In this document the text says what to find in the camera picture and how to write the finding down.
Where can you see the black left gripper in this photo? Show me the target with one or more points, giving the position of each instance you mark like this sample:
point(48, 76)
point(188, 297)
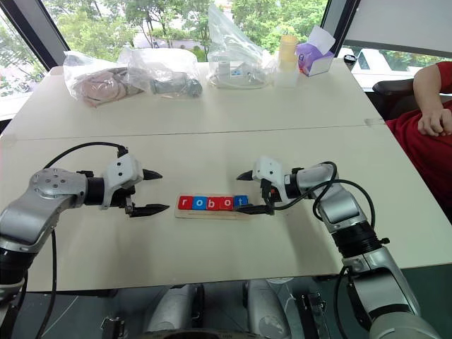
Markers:
point(121, 199)

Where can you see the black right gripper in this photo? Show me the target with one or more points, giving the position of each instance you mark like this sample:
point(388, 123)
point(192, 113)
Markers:
point(270, 194)

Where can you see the blue tile letter t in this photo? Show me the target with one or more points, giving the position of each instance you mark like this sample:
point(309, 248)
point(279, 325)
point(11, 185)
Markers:
point(240, 203)

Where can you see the red tile letter o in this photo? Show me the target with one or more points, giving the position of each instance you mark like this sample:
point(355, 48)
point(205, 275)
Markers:
point(226, 203)

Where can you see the red tile letter b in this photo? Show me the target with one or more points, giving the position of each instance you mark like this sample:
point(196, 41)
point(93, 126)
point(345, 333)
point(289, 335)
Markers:
point(212, 203)

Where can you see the wooden letter tray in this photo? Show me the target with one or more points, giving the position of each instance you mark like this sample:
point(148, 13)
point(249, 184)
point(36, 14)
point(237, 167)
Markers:
point(212, 214)

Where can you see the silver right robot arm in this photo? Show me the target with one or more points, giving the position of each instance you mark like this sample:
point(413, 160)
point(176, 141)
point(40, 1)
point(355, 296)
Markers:
point(339, 208)

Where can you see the person's bare forearm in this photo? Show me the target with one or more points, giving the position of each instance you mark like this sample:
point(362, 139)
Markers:
point(429, 92)

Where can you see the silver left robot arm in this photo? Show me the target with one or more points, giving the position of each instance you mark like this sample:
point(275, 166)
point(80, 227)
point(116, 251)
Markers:
point(53, 190)

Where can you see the red tile letter r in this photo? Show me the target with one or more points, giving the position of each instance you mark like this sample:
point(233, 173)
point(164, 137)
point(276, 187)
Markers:
point(185, 203)

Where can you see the blue tile letter o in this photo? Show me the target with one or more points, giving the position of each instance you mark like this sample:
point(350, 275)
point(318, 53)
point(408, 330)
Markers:
point(199, 203)

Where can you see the grey rounded robot leg shell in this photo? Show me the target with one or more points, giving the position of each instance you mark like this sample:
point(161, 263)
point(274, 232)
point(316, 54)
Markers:
point(173, 310)
point(268, 310)

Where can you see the person's bare hand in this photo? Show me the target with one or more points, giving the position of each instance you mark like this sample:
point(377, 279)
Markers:
point(436, 123)

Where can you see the plastic bag with grey object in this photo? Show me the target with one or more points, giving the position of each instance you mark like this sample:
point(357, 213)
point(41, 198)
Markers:
point(173, 86)

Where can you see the plastic bag with pink cloth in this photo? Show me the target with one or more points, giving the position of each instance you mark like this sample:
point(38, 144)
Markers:
point(99, 86)

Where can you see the plastic bag with white parts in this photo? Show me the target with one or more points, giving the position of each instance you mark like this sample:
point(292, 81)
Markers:
point(233, 63)

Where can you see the stack of yellow clear cups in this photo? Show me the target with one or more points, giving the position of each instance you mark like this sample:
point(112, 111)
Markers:
point(286, 60)

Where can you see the purple tissue box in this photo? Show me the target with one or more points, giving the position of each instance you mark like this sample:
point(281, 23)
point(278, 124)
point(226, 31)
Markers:
point(314, 61)

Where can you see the small black object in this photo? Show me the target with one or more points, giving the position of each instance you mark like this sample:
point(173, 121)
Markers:
point(349, 59)

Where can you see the black chair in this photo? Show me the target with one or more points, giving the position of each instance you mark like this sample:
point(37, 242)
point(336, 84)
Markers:
point(392, 95)

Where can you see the person's red clothed body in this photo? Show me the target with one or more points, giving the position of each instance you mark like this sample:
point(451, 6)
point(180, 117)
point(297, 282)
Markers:
point(420, 159)

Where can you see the dark slanted window pillar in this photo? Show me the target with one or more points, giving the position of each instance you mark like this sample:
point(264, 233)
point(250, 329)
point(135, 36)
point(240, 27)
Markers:
point(35, 31)
point(337, 21)

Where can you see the white roller blind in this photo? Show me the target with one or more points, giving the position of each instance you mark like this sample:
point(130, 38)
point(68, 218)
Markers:
point(399, 24)

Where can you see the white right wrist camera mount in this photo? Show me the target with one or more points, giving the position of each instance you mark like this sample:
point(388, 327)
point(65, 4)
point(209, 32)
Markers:
point(270, 169)

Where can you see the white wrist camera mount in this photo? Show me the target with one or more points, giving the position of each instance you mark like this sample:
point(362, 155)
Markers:
point(270, 169)
point(121, 173)

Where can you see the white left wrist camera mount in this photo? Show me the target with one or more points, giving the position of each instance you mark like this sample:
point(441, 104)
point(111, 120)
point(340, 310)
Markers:
point(121, 173)

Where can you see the black metal bracket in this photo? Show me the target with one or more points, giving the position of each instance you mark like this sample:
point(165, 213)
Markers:
point(310, 314)
point(113, 328)

